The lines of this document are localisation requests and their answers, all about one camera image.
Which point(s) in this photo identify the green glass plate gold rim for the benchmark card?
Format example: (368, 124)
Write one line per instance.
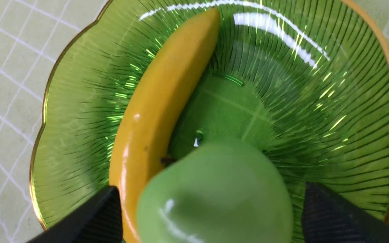
(305, 81)

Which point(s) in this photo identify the yellow banana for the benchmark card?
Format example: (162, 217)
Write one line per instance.
(149, 119)

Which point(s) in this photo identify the green pear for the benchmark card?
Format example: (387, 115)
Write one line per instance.
(222, 192)

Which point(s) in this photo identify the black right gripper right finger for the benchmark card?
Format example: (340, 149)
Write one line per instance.
(330, 218)

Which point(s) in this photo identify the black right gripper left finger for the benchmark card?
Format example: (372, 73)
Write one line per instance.
(98, 220)

